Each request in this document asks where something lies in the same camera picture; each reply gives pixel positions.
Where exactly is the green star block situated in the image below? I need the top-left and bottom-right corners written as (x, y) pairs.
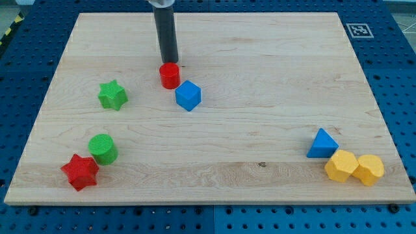
top-left (97, 79), bottom-right (129, 111)

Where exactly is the red star block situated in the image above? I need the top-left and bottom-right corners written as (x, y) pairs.
top-left (60, 154), bottom-right (99, 191)

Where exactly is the blue cube block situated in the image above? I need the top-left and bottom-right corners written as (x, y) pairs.
top-left (175, 80), bottom-right (202, 111)

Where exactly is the red cylinder block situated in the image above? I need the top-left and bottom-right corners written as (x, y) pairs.
top-left (159, 62), bottom-right (180, 89)

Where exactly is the light wooden board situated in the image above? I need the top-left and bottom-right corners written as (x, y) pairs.
top-left (5, 12), bottom-right (415, 206)

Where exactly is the green cylinder block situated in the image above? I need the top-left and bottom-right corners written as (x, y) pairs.
top-left (88, 134), bottom-right (118, 165)

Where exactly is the blue triangle block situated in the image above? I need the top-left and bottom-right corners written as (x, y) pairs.
top-left (306, 128), bottom-right (339, 158)

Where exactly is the yellow hexagon block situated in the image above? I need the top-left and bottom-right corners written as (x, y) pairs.
top-left (324, 149), bottom-right (359, 183)

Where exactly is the yellow heart block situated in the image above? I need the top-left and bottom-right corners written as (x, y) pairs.
top-left (352, 155), bottom-right (385, 187)

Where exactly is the white fiducial marker tag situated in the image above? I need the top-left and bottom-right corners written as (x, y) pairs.
top-left (346, 23), bottom-right (374, 38)

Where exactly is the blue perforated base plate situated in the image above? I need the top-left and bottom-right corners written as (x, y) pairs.
top-left (1, 0), bottom-right (415, 233)

